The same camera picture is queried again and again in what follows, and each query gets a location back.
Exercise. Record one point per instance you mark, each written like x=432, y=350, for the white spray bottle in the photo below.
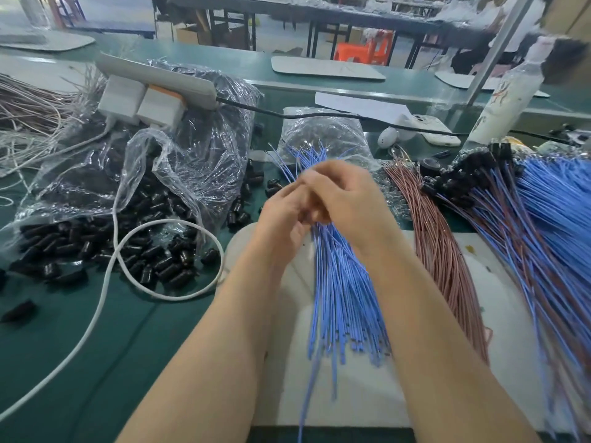
x=503, y=106

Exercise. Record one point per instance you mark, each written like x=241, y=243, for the person's right forearm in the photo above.
x=443, y=364

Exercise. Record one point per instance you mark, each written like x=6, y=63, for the white computer mouse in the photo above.
x=389, y=137

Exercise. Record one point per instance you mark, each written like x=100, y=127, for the blue table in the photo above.
x=111, y=18

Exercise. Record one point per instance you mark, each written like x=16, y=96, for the long black-frame table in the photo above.
x=305, y=12

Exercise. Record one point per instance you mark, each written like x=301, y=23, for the small clear plastic bag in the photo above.
x=323, y=133

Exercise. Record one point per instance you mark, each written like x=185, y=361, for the orange plastic stool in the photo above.
x=369, y=49

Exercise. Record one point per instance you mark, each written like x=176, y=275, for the white flat device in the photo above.
x=434, y=131

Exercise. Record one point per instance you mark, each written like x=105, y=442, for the person's right hand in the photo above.
x=356, y=207

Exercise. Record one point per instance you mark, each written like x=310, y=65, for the white work board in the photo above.
x=369, y=401

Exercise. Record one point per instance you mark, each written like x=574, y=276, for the white flat tray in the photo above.
x=328, y=68
x=452, y=80
x=46, y=41

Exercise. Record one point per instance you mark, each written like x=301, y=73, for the large clear plastic bag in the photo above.
x=199, y=143

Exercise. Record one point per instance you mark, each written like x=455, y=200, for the white orange charger adapter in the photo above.
x=162, y=108

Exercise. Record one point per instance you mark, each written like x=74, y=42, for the person's left forearm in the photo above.
x=212, y=364

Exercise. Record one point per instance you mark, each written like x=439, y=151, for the slanted metal frame post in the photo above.
x=499, y=46

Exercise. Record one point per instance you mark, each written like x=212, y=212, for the person's left hand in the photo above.
x=282, y=226

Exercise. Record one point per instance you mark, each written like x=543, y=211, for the cardboard boxes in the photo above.
x=572, y=23

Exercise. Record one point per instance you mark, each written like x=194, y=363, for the white paper sheet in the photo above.
x=356, y=106

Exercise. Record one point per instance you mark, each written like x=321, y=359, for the pile of black plastic caps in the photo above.
x=65, y=244

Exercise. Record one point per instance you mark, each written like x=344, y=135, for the white power strip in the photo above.
x=157, y=76

